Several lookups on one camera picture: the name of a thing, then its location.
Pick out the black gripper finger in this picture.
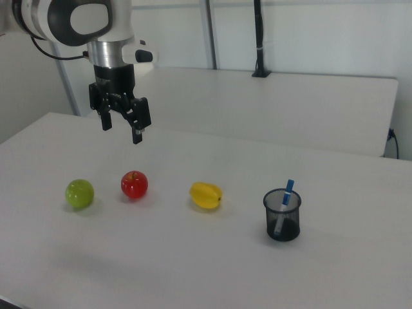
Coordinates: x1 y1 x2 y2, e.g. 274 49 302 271
88 82 114 131
119 96 153 145

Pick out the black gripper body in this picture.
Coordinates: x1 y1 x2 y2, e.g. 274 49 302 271
92 63 136 107

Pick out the blue white marker pen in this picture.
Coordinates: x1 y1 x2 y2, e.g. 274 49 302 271
274 179 296 236

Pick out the black mesh pen cup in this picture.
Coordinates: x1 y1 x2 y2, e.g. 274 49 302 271
263 189 303 242

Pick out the red apple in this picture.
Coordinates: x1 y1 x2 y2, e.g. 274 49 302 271
120 170 149 199

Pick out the green apple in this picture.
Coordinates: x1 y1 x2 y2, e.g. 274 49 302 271
65 179 95 209

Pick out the yellow starfruit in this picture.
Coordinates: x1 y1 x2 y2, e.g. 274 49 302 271
189 182 223 209

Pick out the black clamped pole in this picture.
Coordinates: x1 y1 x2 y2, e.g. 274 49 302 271
251 0 272 79

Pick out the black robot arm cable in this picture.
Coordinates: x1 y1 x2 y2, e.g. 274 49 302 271
30 34 89 61

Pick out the black cable at table edge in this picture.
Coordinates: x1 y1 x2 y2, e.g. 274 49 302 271
387 127 400 160

